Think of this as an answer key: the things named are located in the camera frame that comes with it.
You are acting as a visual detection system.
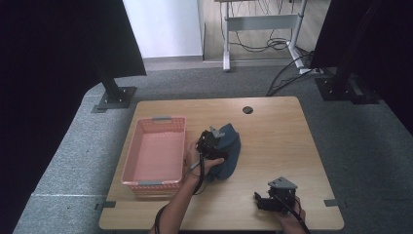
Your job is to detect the black curtain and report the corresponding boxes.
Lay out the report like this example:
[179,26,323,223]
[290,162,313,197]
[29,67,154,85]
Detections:
[0,0,147,225]
[310,0,413,136]

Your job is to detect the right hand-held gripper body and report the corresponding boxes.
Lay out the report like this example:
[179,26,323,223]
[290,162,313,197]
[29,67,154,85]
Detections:
[267,176,298,215]

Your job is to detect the white desk frame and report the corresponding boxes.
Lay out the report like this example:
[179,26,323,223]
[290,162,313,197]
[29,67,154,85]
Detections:
[213,0,314,75]

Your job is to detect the black floor cables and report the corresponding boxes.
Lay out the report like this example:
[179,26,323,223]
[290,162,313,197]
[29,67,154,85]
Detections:
[265,48,323,98]

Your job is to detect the black metal stand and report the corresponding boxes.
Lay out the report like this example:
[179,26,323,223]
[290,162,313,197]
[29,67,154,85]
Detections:
[92,53,137,110]
[314,0,382,105]

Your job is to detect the pink plastic basket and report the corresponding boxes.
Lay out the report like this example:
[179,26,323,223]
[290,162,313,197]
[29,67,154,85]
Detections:
[120,115,188,196]

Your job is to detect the gray table bracket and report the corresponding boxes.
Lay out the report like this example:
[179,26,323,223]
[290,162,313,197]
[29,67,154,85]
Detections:
[322,198,347,209]
[94,200,117,211]

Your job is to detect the dark blue cloth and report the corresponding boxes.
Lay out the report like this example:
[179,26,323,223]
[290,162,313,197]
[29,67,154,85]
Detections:
[206,122,243,182]

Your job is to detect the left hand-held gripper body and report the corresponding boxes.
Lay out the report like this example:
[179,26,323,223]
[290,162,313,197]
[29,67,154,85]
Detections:
[196,125,229,161]

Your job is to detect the person's left hand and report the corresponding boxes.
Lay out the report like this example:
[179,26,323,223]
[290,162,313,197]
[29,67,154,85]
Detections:
[183,140,225,186]

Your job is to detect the person's right hand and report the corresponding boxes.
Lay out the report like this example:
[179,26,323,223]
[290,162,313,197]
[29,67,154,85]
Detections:
[275,198,307,234]

